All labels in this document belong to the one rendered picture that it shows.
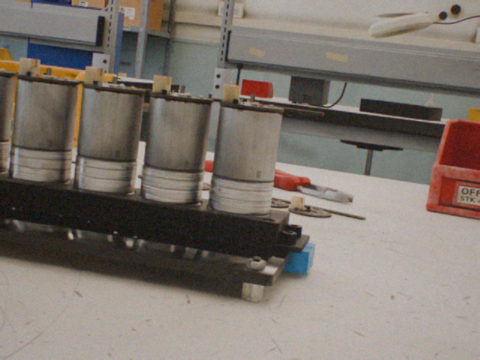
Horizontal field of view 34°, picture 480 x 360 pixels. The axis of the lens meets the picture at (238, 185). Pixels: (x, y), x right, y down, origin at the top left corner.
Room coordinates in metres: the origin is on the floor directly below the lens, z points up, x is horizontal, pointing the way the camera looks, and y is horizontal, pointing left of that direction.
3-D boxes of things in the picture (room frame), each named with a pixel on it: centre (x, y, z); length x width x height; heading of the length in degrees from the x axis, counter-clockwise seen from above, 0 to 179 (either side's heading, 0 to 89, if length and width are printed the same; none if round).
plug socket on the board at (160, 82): (0.31, 0.03, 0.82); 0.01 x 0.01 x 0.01; 79
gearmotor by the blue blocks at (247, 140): (0.30, 0.00, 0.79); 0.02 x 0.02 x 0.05
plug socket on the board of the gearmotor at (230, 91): (0.31, 0.01, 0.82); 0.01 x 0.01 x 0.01; 79
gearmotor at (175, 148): (0.31, 0.03, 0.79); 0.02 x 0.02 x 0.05
